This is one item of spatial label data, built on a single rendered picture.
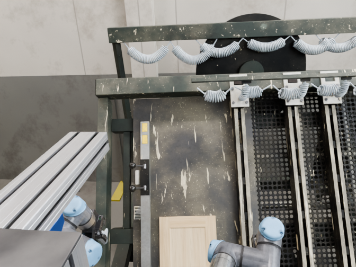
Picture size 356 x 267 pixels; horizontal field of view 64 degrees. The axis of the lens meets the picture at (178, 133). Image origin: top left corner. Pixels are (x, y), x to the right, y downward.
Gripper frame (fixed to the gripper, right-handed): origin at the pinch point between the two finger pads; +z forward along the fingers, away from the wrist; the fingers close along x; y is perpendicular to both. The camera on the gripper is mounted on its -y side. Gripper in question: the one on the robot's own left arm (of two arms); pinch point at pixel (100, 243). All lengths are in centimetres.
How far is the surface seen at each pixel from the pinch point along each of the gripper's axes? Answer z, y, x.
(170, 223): 28.5, 21.5, -25.3
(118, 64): 0, 126, 22
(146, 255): 33.6, 5.6, -13.6
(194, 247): 36, 12, -39
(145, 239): 29.6, 12.6, -12.6
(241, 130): 2, 68, -64
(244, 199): 23, 35, -66
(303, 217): 27, 29, -96
